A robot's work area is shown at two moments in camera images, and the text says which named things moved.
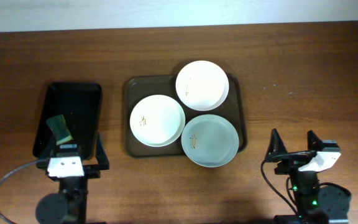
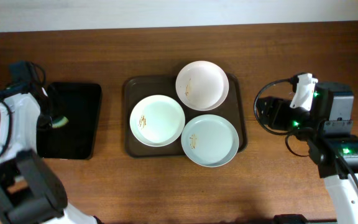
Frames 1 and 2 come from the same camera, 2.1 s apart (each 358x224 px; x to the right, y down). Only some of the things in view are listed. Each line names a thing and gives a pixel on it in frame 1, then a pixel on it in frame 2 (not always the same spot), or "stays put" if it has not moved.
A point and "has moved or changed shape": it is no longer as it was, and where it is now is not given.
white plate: (157, 120) stays put
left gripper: (95, 167) to (43, 121)
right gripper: (286, 168) to (266, 109)
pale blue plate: (210, 140) stays put
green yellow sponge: (59, 128) has moved or changed shape
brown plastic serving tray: (137, 87) stays put
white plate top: (202, 85) stays put
